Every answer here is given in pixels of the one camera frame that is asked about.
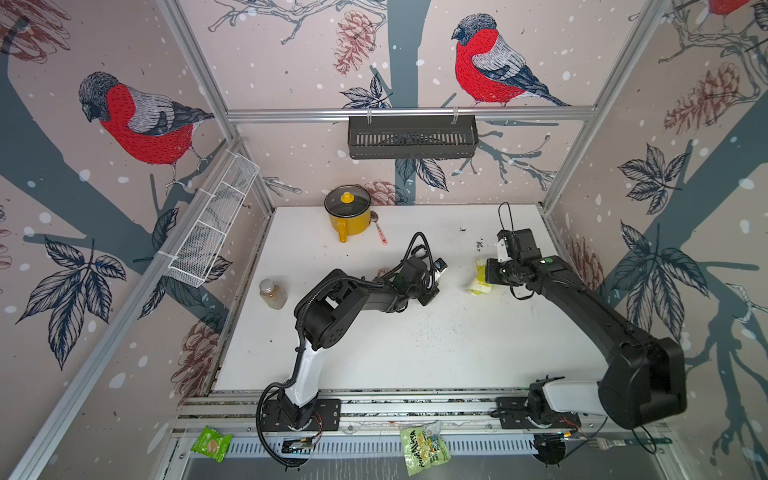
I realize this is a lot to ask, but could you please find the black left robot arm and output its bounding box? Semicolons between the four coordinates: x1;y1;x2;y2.
257;256;447;432

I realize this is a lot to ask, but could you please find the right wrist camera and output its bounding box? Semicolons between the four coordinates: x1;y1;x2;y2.
496;229;541;264

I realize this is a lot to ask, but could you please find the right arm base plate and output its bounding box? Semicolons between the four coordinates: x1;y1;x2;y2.
489;397;581;430

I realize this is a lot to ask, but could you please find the pink handled spoon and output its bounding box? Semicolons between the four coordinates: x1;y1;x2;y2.
370;211;388;246

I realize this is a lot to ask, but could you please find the black hanging wire basket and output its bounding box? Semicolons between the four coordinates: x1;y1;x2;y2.
347;115;479;160

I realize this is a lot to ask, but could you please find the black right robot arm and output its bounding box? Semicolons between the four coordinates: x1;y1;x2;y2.
485;256;687;430

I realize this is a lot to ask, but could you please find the small glass spice jar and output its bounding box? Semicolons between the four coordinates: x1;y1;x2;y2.
259;279;287;310

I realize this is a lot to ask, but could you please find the white mesh wall shelf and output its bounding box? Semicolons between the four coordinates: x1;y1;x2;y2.
161;150;259;288

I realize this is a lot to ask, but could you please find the green snack packet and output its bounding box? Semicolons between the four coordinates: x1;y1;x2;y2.
190;427;232;463

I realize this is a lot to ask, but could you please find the green white snack bag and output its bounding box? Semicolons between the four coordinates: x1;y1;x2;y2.
400;421;451;476

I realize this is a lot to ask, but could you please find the yellow-green white towel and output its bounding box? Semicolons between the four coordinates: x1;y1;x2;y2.
468;258;492;296

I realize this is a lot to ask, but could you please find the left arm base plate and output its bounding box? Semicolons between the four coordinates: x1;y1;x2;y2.
257;399;341;432

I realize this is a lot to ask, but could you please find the yellow pot with lid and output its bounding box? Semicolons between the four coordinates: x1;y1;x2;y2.
323;184;372;243

